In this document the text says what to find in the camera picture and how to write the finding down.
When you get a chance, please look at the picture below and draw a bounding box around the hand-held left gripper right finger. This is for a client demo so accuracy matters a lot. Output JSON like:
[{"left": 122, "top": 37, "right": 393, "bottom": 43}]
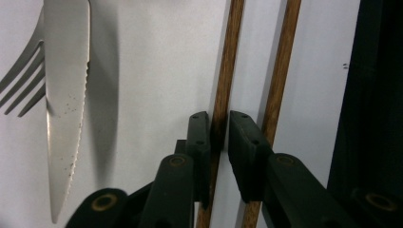
[{"left": 227, "top": 109, "right": 359, "bottom": 228}]

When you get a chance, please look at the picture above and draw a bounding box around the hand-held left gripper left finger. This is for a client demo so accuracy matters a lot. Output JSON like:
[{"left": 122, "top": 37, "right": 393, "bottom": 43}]
[{"left": 139, "top": 110, "right": 212, "bottom": 228}]

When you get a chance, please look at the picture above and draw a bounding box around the metal knife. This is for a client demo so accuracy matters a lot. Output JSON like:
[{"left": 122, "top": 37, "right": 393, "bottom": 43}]
[{"left": 42, "top": 0, "right": 92, "bottom": 224}]

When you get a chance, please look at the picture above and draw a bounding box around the brown wooden chopstick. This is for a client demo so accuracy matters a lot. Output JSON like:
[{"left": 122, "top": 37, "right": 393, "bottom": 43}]
[
  {"left": 240, "top": 0, "right": 302, "bottom": 228},
  {"left": 194, "top": 0, "right": 246, "bottom": 228}
]

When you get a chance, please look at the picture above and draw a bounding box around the metal fork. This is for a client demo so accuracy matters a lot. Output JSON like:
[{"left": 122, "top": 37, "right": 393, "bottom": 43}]
[{"left": 0, "top": 9, "right": 47, "bottom": 118}]

